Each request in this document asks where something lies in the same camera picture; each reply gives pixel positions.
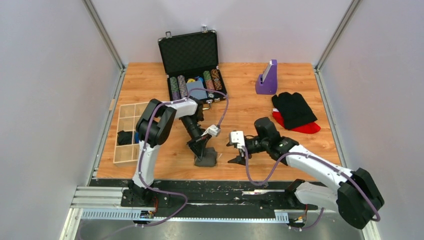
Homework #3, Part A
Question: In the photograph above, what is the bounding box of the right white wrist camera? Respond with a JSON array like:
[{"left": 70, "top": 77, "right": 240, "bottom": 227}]
[{"left": 226, "top": 130, "right": 246, "bottom": 150}]

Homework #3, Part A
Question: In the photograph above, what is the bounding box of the purple card holder stand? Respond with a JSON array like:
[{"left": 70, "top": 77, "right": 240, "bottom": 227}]
[{"left": 255, "top": 59, "right": 278, "bottom": 95}]

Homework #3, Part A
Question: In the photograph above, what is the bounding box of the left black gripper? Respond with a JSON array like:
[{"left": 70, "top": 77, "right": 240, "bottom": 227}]
[{"left": 180, "top": 115, "right": 212, "bottom": 161}]

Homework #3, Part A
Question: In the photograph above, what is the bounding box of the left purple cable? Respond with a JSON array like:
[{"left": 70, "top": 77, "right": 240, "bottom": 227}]
[{"left": 137, "top": 87, "right": 230, "bottom": 229}]

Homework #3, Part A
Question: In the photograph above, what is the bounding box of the red underwear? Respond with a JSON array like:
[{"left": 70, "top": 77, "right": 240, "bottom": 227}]
[{"left": 272, "top": 108, "right": 321, "bottom": 134}]

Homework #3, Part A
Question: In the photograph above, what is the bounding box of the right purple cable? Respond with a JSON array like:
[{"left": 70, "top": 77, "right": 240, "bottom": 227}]
[{"left": 243, "top": 145, "right": 382, "bottom": 232}]

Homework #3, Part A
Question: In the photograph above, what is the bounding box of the grey underwear white waistband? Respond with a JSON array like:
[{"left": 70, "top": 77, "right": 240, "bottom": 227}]
[{"left": 194, "top": 147, "right": 218, "bottom": 168}]

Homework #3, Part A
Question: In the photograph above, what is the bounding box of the slotted cable duct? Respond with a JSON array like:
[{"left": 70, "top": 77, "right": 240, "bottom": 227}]
[{"left": 81, "top": 208, "right": 290, "bottom": 223}]

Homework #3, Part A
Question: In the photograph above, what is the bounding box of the black underwear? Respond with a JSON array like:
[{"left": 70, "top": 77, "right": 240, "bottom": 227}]
[{"left": 271, "top": 92, "right": 318, "bottom": 130}]

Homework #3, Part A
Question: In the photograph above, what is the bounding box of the blue rolled cloth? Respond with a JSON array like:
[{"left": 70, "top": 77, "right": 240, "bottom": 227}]
[{"left": 133, "top": 131, "right": 139, "bottom": 144}]

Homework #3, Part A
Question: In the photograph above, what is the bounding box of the black rolled cloth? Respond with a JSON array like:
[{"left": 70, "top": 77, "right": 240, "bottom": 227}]
[{"left": 116, "top": 130, "right": 133, "bottom": 146}]

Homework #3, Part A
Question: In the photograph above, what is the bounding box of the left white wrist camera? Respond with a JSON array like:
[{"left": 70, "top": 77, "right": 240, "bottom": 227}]
[{"left": 202, "top": 124, "right": 221, "bottom": 137}]

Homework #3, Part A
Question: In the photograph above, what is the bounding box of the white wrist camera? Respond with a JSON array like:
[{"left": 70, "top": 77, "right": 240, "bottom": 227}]
[
  {"left": 202, "top": 124, "right": 221, "bottom": 137},
  {"left": 226, "top": 130, "right": 246, "bottom": 150}
]

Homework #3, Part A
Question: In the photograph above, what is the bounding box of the black poker chip case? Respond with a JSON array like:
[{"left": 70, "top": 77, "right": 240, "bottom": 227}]
[{"left": 157, "top": 26, "right": 228, "bottom": 104}]

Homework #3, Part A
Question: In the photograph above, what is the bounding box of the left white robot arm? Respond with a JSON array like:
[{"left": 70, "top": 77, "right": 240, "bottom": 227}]
[{"left": 124, "top": 97, "right": 220, "bottom": 207}]

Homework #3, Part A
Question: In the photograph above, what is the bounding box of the wooden compartment tray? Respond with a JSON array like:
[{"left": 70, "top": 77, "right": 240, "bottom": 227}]
[{"left": 113, "top": 102, "right": 148, "bottom": 167}]

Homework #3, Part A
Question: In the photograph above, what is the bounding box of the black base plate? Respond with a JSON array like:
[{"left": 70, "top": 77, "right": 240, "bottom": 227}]
[{"left": 120, "top": 180, "right": 320, "bottom": 219}]

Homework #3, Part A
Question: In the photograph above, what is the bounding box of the purple cable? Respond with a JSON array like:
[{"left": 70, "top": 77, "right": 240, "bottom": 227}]
[
  {"left": 243, "top": 145, "right": 382, "bottom": 232},
  {"left": 137, "top": 87, "right": 230, "bottom": 229}
]

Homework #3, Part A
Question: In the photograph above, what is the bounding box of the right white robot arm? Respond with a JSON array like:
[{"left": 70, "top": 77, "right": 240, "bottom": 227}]
[{"left": 227, "top": 117, "right": 385, "bottom": 230}]

